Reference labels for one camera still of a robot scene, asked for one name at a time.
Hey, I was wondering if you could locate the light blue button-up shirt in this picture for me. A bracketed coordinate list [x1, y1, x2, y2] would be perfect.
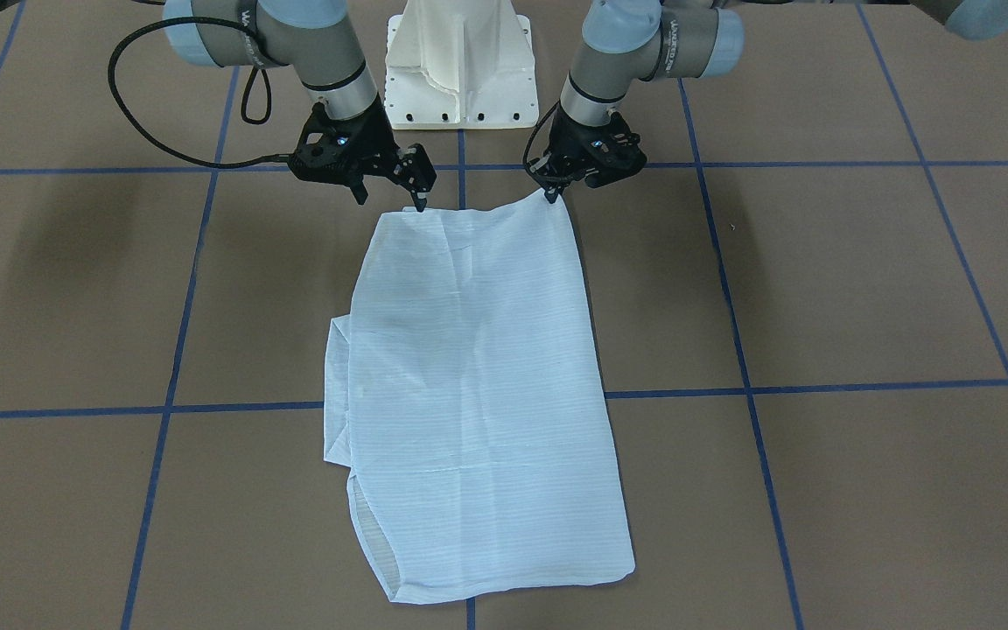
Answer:
[324, 192, 635, 605]

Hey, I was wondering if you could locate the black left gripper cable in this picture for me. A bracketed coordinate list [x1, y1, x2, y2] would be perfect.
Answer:
[522, 103, 564, 188]

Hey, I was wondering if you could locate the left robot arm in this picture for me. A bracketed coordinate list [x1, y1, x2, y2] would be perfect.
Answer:
[524, 1, 745, 203]

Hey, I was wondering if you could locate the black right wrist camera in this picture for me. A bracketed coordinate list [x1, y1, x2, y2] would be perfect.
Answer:
[285, 123, 353, 187]

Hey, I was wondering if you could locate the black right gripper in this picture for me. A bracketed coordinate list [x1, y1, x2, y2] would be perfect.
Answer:
[303, 96, 437, 213]

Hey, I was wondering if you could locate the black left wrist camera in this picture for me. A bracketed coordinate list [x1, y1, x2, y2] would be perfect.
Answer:
[583, 128, 648, 190]

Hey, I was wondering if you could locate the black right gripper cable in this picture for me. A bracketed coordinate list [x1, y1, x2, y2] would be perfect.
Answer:
[107, 17, 295, 170]

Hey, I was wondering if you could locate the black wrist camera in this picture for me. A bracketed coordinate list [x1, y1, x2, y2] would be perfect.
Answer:
[583, 128, 648, 190]
[285, 123, 353, 187]

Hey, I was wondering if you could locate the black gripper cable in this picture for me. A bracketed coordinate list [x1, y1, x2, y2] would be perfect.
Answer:
[522, 103, 564, 188]
[107, 17, 295, 170]

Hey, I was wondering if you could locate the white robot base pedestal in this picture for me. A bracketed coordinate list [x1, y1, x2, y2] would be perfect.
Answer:
[383, 1, 540, 130]

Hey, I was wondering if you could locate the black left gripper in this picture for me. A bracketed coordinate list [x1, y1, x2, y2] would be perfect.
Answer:
[539, 103, 631, 204]

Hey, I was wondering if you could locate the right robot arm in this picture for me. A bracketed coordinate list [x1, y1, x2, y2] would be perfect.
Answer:
[163, 1, 437, 210]

